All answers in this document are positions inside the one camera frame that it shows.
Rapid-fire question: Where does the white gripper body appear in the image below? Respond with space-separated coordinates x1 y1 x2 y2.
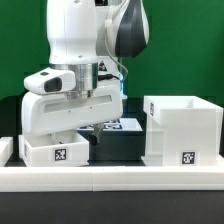
21 83 123 136

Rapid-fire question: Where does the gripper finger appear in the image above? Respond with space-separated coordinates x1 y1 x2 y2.
89 123 104 145
51 131 72 144

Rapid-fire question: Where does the white front drawer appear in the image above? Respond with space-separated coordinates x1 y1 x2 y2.
19 131 89 167

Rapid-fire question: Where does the white drawer cabinet box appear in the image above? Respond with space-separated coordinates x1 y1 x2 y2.
142 96 223 166

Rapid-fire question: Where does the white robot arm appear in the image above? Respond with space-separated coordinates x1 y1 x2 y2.
21 0 149 139

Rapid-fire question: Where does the white marker sheet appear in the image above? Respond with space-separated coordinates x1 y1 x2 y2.
76 117 144 132

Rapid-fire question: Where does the white left border rail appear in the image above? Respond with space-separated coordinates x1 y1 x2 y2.
0 137 13 167

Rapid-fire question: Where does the white border rail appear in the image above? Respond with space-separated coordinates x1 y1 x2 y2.
0 137 13 167
0 167 224 192

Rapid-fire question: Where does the white front border rail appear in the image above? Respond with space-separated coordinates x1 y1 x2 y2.
0 167 224 192

